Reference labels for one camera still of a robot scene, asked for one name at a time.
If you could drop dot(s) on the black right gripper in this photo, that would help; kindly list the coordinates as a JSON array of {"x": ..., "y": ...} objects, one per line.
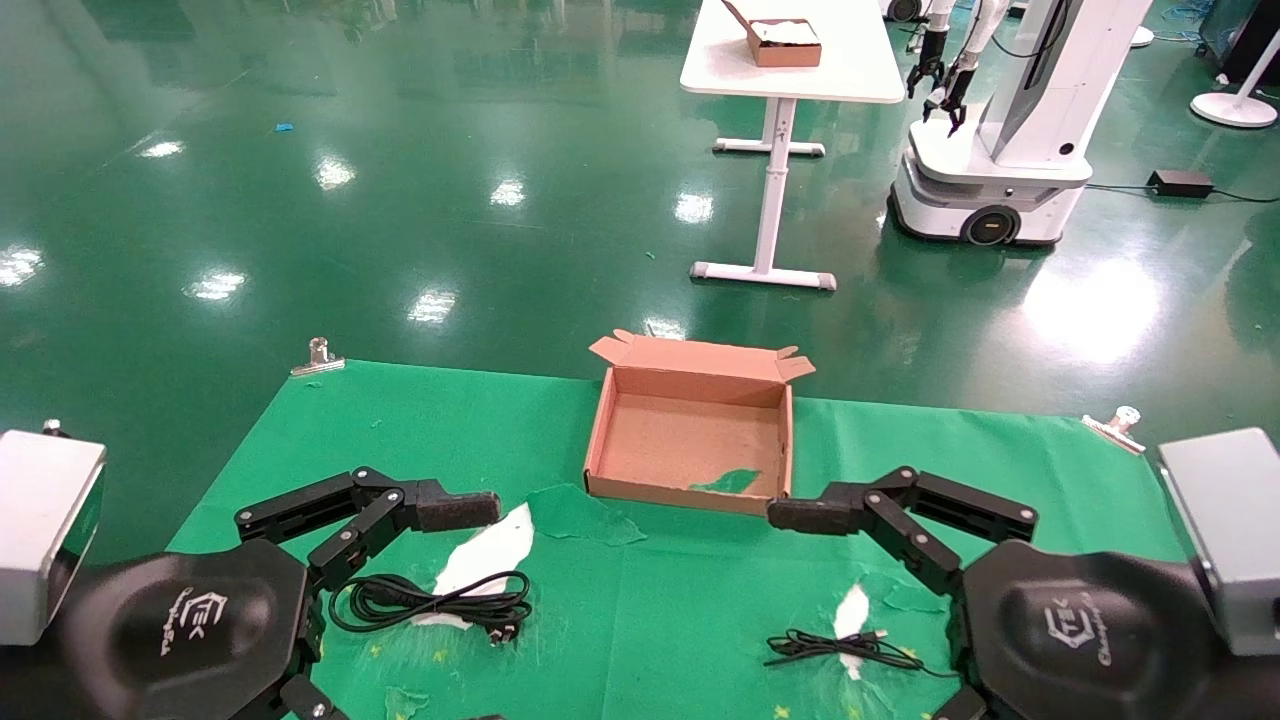
[{"x": 1090, "y": 640}]

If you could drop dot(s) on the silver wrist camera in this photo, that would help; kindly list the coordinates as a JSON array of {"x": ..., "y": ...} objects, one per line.
[
  {"x": 1225, "y": 540},
  {"x": 45, "y": 530}
]

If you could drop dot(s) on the black equipment box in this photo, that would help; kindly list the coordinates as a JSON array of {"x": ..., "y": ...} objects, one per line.
[{"x": 1260, "y": 40}]

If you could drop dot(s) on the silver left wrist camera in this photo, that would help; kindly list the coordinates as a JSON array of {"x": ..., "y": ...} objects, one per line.
[{"x": 45, "y": 530}]

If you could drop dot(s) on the silver table clamp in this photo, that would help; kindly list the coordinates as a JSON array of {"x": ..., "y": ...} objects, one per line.
[
  {"x": 318, "y": 358},
  {"x": 1118, "y": 428}
]

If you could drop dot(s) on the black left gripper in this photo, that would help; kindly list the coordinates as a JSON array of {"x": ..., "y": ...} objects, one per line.
[{"x": 180, "y": 630}]

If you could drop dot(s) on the green table cloth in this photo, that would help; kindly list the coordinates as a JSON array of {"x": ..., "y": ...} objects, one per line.
[{"x": 650, "y": 600}]

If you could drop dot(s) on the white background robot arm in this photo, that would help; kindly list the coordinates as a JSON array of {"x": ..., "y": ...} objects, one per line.
[
  {"x": 932, "y": 50},
  {"x": 958, "y": 85}
]

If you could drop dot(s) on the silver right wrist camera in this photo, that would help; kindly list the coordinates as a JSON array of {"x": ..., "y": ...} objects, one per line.
[{"x": 1225, "y": 540}]

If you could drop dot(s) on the small white round base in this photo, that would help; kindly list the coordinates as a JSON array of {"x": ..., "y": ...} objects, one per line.
[{"x": 1142, "y": 37}]

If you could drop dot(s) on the small cardboard box with contents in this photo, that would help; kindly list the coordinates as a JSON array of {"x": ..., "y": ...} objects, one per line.
[{"x": 785, "y": 50}]

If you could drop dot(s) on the white standing table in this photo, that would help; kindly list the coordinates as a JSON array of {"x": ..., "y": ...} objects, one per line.
[{"x": 850, "y": 60}]

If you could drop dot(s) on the open brown cardboard box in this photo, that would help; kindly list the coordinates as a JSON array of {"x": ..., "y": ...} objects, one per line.
[{"x": 690, "y": 440}]

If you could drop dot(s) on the white floor stand base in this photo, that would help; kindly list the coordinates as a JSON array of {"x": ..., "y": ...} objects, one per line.
[{"x": 1235, "y": 108}]

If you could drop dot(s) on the white wheeled robot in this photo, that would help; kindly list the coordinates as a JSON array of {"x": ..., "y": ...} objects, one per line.
[{"x": 1030, "y": 100}]

